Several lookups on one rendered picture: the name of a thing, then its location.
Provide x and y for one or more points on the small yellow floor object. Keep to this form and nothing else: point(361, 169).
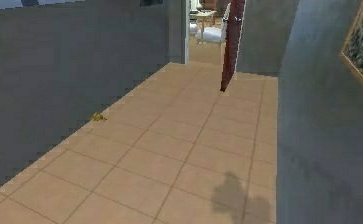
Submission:
point(98, 117)

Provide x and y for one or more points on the pale wooden table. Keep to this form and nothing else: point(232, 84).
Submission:
point(203, 15)

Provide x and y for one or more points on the dark red room door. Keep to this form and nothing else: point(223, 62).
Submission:
point(229, 50)

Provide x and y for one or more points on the wood framed wall picture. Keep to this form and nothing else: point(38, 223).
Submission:
point(360, 43)

